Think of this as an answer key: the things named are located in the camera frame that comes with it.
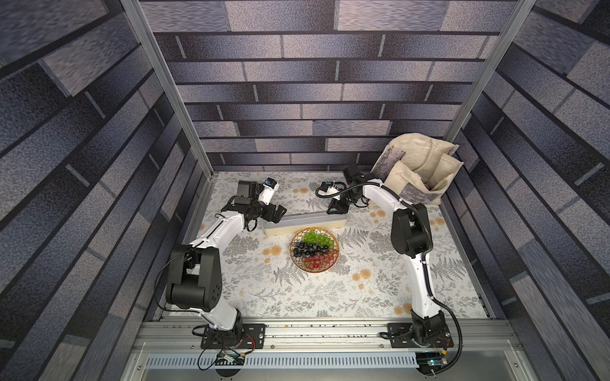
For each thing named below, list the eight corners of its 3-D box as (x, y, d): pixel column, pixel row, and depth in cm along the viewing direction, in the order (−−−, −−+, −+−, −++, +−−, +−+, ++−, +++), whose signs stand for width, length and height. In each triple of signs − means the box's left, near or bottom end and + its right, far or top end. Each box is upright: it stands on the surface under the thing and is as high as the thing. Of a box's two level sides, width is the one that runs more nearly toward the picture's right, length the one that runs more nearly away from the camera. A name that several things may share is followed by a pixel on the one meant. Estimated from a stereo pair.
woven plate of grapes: (289, 273, 89) (288, 269, 85) (291, 232, 101) (290, 226, 97) (339, 273, 89) (341, 269, 85) (336, 231, 101) (337, 226, 97)
